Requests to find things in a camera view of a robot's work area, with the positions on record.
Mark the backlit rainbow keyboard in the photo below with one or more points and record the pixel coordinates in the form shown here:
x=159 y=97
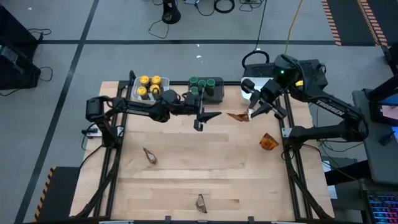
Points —
x=384 y=210

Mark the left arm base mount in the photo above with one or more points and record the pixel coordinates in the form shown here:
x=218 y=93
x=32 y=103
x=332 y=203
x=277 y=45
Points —
x=93 y=133

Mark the black computer monitor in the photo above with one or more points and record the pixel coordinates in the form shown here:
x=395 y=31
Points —
x=388 y=109

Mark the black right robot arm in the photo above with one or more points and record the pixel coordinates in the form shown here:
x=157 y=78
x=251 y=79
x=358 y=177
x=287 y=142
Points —
x=329 y=107

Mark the black perforated computer case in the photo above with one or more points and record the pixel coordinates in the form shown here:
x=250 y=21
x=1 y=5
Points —
x=258 y=70

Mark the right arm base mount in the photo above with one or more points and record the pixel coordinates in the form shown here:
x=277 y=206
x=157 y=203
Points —
x=285 y=133

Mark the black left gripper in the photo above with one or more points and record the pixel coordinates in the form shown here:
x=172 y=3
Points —
x=192 y=101

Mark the grey desk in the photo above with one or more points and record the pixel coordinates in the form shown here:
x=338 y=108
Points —
x=382 y=161

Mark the yellow tag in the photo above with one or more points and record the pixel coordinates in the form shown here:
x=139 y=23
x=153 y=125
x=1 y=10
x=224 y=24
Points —
x=299 y=83

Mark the black stand base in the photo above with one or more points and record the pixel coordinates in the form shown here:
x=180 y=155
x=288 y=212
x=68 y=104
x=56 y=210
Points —
x=171 y=15

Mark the orange taco seasoning packet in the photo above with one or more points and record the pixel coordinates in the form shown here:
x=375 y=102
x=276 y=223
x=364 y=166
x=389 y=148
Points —
x=201 y=204
x=151 y=158
x=239 y=117
x=269 y=142

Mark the black hazard-striped floor mat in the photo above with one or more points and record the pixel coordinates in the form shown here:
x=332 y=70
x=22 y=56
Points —
x=351 y=18
x=62 y=199

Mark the yellow-lidded black spice jar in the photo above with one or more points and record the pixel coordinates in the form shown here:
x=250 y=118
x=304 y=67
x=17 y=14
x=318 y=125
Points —
x=156 y=80
x=155 y=89
x=144 y=80
x=142 y=91

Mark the black aluminium table frame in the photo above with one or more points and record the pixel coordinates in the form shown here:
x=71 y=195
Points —
x=178 y=83

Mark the white plastic bin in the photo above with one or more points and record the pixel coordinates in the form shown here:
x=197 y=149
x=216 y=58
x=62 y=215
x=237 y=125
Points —
x=134 y=97
x=245 y=99

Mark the small black edge bracket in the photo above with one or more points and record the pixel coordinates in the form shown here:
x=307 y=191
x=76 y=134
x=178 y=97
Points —
x=250 y=219
x=168 y=219

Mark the dark grey plastic bin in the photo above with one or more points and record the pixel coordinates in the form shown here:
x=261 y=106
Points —
x=219 y=96

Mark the black equipment case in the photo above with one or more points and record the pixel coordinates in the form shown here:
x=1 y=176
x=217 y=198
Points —
x=12 y=28
x=15 y=71

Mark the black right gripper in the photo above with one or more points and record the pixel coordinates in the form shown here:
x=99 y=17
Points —
x=270 y=91

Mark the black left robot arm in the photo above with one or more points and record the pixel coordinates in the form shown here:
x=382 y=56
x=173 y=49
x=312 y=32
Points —
x=133 y=109

